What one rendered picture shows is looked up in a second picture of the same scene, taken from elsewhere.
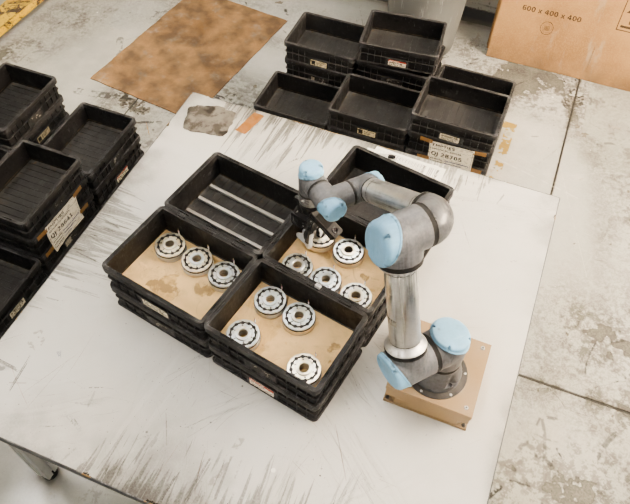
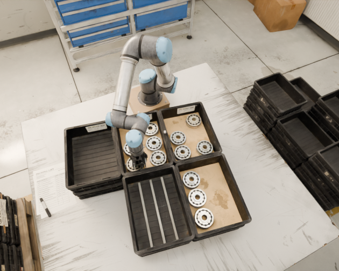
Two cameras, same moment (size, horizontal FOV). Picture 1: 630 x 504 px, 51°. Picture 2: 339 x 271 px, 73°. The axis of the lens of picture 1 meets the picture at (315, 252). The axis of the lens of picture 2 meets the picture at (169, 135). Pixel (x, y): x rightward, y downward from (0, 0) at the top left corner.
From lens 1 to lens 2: 1.79 m
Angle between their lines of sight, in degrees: 62
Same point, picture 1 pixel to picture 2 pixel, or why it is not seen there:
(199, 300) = (209, 179)
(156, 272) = (219, 211)
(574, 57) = not seen: outside the picture
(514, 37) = not seen: outside the picture
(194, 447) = (241, 143)
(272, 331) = (191, 143)
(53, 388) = (287, 206)
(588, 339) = not seen: hidden behind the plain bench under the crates
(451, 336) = (148, 72)
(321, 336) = (175, 128)
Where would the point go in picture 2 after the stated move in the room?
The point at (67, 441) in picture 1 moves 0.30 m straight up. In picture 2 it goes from (288, 179) to (313, 159)
